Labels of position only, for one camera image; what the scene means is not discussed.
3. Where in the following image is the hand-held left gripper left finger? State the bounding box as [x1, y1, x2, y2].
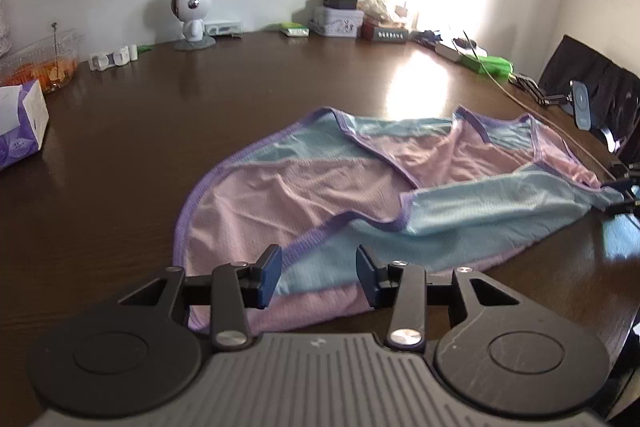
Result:
[118, 244, 283, 352]

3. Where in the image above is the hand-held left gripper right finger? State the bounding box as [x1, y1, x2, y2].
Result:
[355, 245, 523, 350]

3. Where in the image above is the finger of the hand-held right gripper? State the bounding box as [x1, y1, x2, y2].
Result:
[601, 182, 640, 214]
[610, 161, 640, 180]

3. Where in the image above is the pink and blue garment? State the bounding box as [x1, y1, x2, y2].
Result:
[172, 105, 618, 335]

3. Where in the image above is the grey phone stand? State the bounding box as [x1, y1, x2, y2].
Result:
[570, 80, 593, 130]

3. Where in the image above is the chair with black cloth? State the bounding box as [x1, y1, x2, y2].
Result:
[540, 35, 640, 152]

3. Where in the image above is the black ribbed device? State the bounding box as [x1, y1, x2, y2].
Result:
[510, 73, 548, 105]

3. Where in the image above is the green plastic case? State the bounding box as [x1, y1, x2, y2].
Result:
[460, 52, 514, 78]

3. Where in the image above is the white power strip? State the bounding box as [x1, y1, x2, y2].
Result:
[435, 41, 463, 62]

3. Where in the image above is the dark lettered box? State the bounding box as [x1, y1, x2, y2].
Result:
[369, 27, 412, 44]

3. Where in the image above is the white rectangular device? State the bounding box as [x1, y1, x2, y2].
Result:
[205, 21, 244, 38]

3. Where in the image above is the pale tin box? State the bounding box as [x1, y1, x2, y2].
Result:
[309, 6, 365, 39]

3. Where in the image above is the beige paper bag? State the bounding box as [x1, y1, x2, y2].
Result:
[392, 2, 418, 30]

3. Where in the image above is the crumpled plastic bag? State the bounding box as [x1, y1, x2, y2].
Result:
[360, 0, 401, 25]

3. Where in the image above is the white robot figurine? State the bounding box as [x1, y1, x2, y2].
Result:
[171, 0, 217, 52]

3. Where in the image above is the purple and white tissue box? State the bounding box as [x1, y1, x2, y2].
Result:
[0, 79, 50, 172]

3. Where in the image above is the clear plastic container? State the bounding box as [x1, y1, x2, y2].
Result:
[0, 22, 83, 95]

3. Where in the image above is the thin white cable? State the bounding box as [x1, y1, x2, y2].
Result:
[461, 28, 618, 175]

